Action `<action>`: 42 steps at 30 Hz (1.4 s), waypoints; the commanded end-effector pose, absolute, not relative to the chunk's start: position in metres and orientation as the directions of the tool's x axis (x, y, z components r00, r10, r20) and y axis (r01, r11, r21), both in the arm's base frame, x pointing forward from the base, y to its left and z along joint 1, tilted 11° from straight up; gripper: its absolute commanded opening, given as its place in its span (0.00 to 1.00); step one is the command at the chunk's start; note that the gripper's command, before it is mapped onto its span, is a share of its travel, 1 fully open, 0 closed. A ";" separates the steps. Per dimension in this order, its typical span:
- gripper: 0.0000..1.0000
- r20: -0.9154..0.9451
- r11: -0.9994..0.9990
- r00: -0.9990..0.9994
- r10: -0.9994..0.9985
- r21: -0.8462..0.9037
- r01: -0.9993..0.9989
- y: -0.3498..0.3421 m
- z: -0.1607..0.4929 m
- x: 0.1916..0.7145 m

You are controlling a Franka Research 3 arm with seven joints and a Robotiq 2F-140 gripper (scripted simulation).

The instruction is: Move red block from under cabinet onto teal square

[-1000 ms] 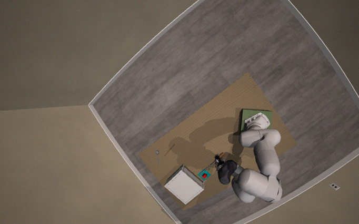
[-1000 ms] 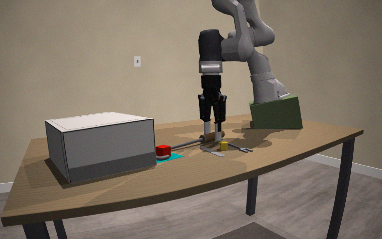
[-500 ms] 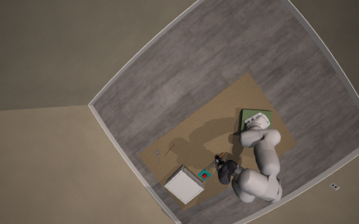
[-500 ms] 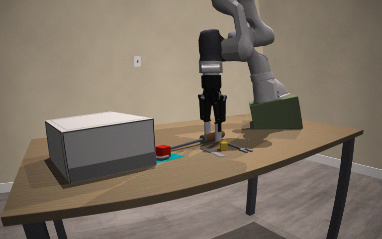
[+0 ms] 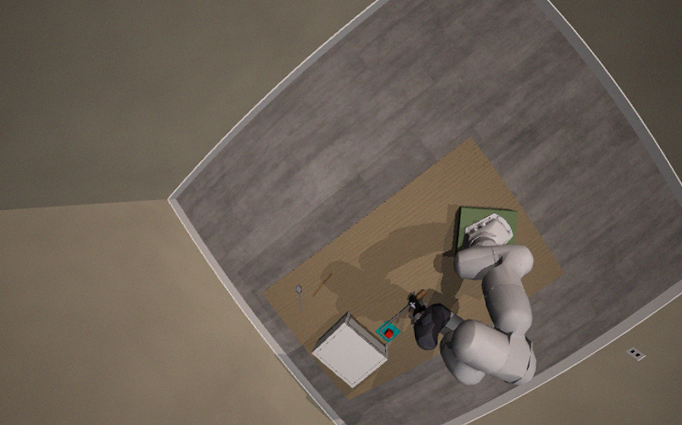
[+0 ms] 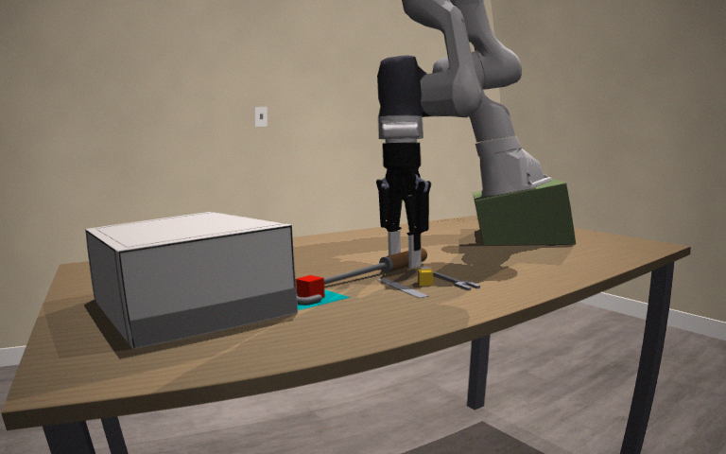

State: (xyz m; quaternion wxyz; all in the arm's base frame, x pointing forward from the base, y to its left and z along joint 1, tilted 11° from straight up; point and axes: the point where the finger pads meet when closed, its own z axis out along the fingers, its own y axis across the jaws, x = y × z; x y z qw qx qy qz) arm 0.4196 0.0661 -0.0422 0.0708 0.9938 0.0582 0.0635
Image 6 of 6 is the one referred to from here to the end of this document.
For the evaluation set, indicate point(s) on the teal square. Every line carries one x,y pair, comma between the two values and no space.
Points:
329,298

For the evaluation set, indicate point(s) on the grey flat bar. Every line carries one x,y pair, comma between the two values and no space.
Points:
403,288

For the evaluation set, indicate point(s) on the red cube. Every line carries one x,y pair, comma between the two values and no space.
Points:
309,286

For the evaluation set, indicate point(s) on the steel hook with wooden handle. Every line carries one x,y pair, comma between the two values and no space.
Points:
387,263

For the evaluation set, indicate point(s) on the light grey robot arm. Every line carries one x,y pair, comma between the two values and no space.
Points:
406,96

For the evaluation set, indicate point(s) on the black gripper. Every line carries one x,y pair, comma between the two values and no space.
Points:
402,161

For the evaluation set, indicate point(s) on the small yellow cube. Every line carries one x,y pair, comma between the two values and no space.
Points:
425,277

